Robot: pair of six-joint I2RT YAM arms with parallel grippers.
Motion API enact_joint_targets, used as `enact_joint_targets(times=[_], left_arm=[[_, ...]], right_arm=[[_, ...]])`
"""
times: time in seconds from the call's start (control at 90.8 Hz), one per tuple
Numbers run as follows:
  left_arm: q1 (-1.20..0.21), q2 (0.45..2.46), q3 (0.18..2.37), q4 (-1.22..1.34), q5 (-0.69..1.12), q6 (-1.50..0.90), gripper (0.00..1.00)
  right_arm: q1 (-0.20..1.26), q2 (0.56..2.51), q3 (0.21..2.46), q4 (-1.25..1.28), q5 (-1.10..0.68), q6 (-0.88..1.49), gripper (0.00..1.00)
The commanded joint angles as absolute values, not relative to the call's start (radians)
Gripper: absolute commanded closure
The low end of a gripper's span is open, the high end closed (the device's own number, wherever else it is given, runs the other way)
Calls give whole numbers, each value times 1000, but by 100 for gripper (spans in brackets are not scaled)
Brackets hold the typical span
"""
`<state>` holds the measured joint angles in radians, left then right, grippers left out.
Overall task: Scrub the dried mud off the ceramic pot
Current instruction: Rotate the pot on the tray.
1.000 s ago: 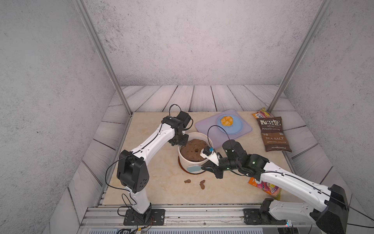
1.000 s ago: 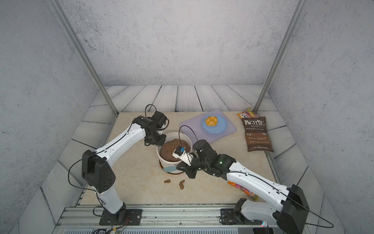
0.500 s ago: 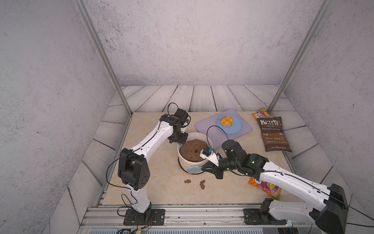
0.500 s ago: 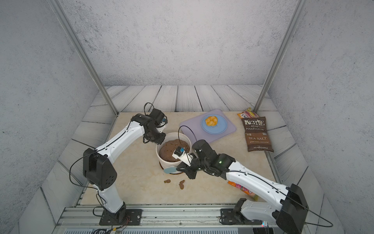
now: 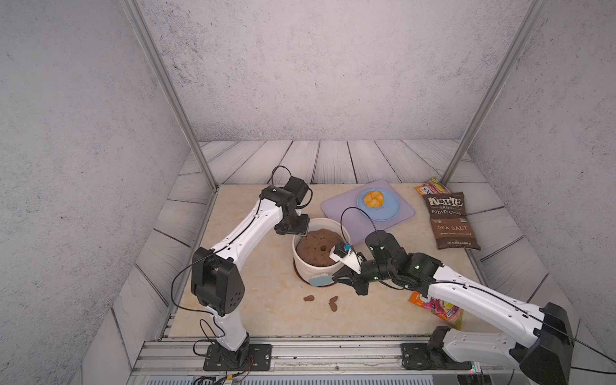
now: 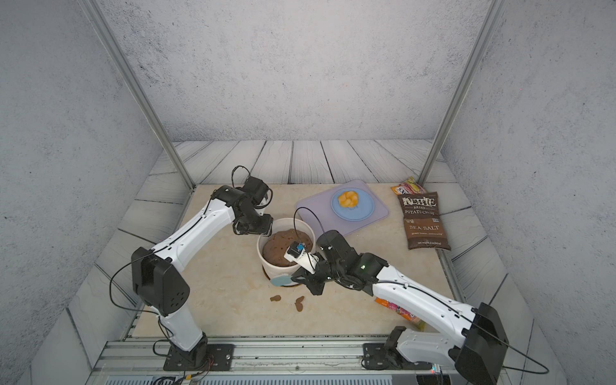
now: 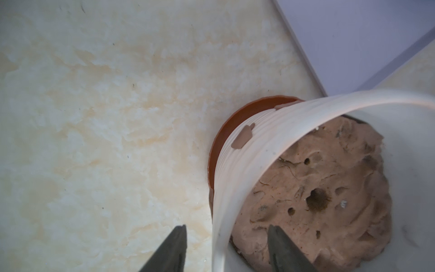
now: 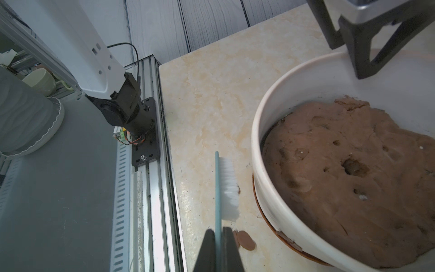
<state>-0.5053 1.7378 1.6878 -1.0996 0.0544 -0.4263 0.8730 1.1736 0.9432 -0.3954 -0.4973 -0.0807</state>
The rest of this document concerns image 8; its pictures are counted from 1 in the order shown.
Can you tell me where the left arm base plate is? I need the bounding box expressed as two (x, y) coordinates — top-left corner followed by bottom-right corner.
(131, 97), (160, 168)

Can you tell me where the grey ribbed container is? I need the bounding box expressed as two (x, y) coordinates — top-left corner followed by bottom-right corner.
(1, 68), (65, 158)

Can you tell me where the brown mud in pot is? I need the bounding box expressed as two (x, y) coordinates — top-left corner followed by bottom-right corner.
(262, 97), (435, 268)

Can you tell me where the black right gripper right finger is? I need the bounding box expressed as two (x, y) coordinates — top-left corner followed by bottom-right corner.
(221, 227), (245, 272)

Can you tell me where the teal scrub brush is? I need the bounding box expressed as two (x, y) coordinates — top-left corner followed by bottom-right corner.
(215, 151), (240, 272)

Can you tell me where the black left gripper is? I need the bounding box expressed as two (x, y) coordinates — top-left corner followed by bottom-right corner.
(305, 0), (435, 80)

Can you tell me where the mud flake on table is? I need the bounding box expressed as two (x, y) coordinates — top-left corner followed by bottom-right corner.
(233, 230), (256, 251)

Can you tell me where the cream cup in background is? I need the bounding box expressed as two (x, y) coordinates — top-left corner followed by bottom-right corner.
(22, 68), (56, 97)

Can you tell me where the white ceramic pot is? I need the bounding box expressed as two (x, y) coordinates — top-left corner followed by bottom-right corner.
(251, 51), (435, 272)

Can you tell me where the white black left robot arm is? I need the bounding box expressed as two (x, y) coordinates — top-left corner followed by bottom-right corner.
(1, 1), (435, 136)

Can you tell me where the aluminium mounting rail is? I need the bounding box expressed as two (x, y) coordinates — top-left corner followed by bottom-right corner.
(110, 55), (186, 272)

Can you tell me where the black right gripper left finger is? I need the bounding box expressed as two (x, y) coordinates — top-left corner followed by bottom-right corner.
(193, 229), (216, 272)

